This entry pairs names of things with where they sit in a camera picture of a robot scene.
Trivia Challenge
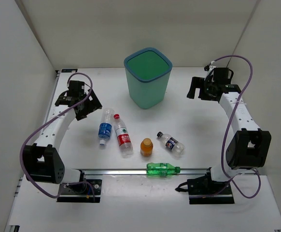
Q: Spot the blue label water bottle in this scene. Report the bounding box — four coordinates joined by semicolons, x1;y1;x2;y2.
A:
98;108;114;147

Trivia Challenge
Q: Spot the red label water bottle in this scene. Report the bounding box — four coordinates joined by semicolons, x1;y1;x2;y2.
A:
113;114;133;155

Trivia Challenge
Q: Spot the small pepsi bottle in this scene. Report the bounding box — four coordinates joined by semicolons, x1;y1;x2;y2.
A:
157;131;185;155

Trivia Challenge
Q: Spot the orange juice bottle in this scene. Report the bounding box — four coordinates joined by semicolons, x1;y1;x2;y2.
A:
140;138;153;157

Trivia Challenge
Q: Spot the green sprite bottle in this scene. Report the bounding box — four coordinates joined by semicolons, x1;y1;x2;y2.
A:
146;162;181;177

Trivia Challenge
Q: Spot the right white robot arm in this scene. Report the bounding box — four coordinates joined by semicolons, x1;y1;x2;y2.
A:
187;77;271;193

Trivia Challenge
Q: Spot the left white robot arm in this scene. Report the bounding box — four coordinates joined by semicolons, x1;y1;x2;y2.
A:
23;90;102;193

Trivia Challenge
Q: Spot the teal plastic bin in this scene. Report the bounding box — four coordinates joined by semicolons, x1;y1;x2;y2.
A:
124;47;172;109

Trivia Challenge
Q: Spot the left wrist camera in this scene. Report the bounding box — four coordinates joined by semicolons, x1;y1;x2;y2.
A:
68;80;84;95

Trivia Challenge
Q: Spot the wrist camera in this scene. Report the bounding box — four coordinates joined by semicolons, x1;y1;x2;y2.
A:
204;61;234;85
68;80;84;95

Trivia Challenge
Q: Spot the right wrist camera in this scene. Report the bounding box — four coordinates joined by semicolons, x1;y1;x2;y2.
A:
204;61;234;85

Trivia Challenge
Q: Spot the aluminium rail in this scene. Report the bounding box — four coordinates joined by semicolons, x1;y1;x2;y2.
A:
81;168;207;175

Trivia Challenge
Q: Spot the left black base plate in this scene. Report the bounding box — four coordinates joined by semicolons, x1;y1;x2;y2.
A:
56;175;102;203

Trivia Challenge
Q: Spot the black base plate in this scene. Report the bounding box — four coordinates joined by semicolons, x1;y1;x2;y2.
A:
175;173;235;205
56;175;102;203

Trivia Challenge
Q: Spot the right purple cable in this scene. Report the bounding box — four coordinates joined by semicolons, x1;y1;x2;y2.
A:
188;55;262;199

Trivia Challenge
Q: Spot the purple cable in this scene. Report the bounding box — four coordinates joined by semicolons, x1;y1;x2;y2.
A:
21;72;94;199
188;55;262;199

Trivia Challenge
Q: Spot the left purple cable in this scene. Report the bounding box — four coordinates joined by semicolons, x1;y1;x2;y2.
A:
21;72;94;199

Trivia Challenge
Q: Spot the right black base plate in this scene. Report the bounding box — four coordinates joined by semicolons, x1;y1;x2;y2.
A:
175;173;235;205

